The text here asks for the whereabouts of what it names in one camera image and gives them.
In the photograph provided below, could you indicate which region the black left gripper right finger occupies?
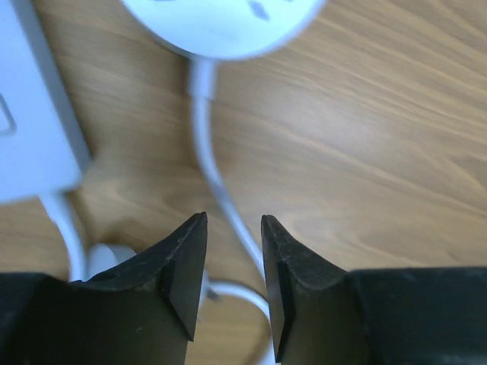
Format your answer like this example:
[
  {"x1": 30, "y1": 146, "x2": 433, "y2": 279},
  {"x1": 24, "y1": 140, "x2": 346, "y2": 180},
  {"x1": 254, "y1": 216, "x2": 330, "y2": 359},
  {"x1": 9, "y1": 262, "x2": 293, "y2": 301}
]
[{"x1": 261, "y1": 215, "x2": 486, "y2": 364}]

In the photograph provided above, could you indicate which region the light blue power strip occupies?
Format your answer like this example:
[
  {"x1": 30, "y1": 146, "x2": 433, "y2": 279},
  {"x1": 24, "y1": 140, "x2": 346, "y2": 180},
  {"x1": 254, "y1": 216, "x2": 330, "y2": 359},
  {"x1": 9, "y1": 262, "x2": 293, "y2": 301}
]
[{"x1": 1, "y1": 1, "x2": 91, "y2": 204}]

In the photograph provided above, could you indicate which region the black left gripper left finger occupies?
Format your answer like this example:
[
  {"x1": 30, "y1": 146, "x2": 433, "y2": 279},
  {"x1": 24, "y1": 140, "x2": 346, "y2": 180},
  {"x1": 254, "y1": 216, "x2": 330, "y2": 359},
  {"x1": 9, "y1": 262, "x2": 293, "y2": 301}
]
[{"x1": 1, "y1": 213, "x2": 208, "y2": 364}]

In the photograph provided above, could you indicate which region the light blue strip cable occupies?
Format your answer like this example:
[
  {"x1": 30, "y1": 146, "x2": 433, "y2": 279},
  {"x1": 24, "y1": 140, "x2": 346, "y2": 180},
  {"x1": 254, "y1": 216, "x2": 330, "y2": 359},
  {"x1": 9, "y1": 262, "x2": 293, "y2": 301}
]
[{"x1": 40, "y1": 189, "x2": 221, "y2": 301}]

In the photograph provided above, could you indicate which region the grey round socket cable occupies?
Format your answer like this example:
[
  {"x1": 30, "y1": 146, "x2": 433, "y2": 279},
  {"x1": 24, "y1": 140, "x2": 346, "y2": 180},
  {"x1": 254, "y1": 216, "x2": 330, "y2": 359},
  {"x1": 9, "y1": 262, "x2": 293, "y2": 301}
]
[{"x1": 188, "y1": 56, "x2": 277, "y2": 365}]

